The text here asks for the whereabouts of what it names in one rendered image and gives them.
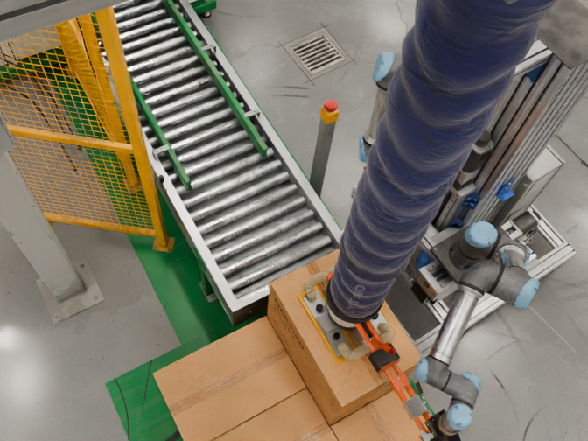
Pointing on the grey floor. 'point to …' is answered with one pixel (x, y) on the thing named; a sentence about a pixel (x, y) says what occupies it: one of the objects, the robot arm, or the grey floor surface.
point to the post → (322, 149)
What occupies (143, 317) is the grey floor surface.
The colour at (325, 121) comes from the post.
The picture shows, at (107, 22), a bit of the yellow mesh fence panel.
